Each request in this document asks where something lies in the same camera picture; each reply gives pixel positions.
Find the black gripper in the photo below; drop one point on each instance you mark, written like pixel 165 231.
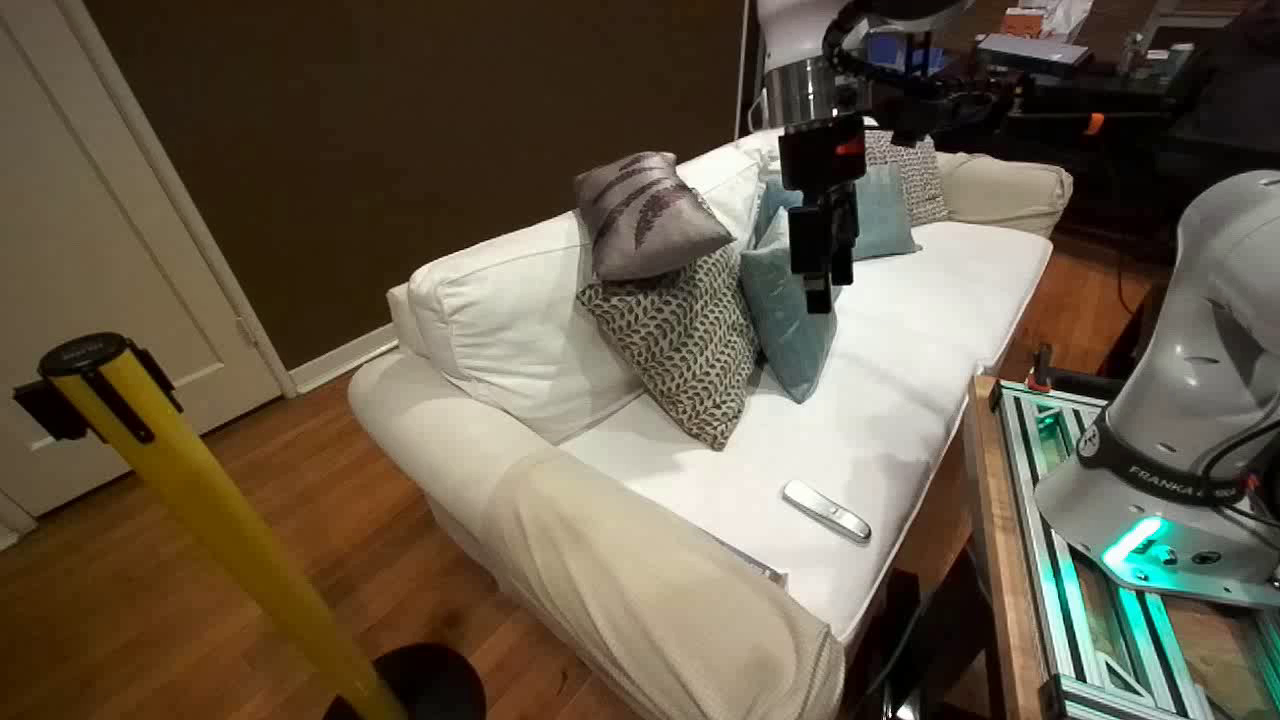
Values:
pixel 825 154

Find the brown leaf pattern pillow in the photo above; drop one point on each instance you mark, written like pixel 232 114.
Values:
pixel 683 344

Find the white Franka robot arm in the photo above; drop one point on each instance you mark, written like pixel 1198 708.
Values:
pixel 1202 344

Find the teal square pillow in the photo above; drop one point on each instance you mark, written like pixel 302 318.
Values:
pixel 787 325
pixel 883 215

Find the small patterned grey pillow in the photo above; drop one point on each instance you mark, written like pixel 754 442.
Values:
pixel 920 172

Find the grey fern print pillow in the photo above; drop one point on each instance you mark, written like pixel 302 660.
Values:
pixel 645 221

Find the white fabric sofa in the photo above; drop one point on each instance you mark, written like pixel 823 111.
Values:
pixel 864 401

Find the silver remote control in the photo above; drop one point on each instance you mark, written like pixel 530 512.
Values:
pixel 825 508

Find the white papers on desk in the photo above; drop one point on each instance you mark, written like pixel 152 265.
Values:
pixel 1035 51

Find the white sofa back cushion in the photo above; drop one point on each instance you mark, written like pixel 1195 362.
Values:
pixel 506 321

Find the cluttered black desk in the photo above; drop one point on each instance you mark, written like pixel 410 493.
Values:
pixel 1146 123

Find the wooden stand table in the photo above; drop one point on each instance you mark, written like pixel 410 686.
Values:
pixel 1000 561

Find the beige sofa armrest cover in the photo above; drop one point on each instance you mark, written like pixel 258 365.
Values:
pixel 642 602

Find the white baseboard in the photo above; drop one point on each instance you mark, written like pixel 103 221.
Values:
pixel 341 362

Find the black round stanchion base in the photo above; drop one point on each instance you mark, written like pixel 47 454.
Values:
pixel 434 681

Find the white panel door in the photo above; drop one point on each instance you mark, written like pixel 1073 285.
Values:
pixel 83 203

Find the yellow stanchion post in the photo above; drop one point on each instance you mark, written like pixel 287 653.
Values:
pixel 202 493

